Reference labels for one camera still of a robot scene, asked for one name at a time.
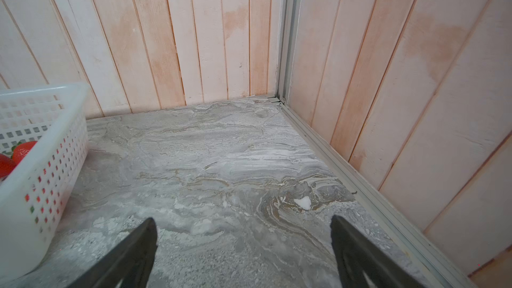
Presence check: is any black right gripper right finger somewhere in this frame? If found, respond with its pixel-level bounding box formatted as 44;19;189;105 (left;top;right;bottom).
330;215;423;287

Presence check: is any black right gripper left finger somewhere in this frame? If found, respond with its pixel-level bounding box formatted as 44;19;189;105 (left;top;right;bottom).
69;217;157;287

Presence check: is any white perforated plastic basket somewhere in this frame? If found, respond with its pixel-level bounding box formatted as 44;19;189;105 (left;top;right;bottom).
1;83;90;283

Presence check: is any red strawberry in basket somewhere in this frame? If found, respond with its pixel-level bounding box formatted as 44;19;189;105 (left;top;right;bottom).
11;141;37;165

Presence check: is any red strawberry basket edge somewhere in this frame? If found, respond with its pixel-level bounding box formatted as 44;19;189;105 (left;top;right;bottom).
0;153;17;179

